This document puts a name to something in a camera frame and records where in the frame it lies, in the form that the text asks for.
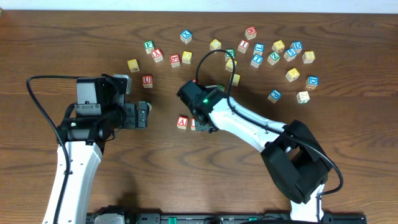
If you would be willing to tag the red H block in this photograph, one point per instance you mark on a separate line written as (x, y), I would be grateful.
(250, 33)

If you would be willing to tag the blue 5 block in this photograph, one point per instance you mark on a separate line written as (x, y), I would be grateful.
(290, 54)

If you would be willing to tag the blue L block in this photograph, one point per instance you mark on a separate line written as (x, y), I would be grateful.
(258, 49)

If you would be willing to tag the green R block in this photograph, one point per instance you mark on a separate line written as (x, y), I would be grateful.
(221, 87)

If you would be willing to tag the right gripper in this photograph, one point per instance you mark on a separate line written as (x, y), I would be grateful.
(203, 125)

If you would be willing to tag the green F block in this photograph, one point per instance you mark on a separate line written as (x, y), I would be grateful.
(149, 46)

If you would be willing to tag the yellow block with animal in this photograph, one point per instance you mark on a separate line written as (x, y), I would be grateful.
(278, 46)

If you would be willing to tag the yellow block far left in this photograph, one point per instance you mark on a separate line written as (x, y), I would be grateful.
(133, 65)

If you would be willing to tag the blue T block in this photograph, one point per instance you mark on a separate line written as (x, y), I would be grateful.
(256, 60)

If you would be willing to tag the green B block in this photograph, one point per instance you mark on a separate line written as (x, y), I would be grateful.
(230, 54)

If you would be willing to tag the yellow block centre upper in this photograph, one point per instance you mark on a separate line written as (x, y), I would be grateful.
(231, 64)

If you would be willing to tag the blue d block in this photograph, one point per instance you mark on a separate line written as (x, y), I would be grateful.
(312, 82)
(297, 46)

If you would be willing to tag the green 7 block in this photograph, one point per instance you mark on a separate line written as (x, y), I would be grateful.
(302, 97)

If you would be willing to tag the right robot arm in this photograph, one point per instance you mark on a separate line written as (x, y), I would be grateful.
(295, 161)

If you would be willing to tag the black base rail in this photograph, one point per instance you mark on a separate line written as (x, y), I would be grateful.
(155, 218)

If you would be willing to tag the red i block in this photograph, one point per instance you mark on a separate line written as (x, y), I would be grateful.
(193, 125)
(243, 46)

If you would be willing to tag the yellow block centre lower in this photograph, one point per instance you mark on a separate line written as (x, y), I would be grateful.
(235, 78)

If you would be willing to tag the red X block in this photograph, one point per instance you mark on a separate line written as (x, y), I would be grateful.
(157, 55)

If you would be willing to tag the yellow block top middle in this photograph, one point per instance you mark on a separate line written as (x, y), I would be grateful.
(215, 45)

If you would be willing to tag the yellow B block far right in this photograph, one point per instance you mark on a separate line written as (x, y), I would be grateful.
(308, 57)

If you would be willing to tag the red Q block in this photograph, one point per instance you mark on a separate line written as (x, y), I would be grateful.
(175, 60)

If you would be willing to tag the blue P block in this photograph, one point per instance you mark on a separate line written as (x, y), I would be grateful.
(274, 96)

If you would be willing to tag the red U block left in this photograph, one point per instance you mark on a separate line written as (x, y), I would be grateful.
(147, 81)

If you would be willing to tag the blue D block lower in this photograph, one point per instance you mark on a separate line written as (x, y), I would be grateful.
(312, 82)

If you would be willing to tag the red A block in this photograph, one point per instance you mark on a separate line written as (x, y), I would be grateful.
(182, 122)

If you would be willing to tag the blue D block upper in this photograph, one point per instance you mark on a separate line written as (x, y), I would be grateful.
(297, 46)

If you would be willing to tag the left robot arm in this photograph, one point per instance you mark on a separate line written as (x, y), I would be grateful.
(88, 123)

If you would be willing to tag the blue X block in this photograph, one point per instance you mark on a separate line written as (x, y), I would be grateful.
(186, 36)

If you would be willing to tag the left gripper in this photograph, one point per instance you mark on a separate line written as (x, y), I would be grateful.
(135, 115)

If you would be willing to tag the yellow block beside Q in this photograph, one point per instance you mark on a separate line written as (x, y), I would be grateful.
(187, 57)

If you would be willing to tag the yellow block right lower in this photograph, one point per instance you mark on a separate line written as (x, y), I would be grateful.
(292, 74)

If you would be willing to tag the green Z block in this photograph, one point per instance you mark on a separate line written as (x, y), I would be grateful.
(273, 58)

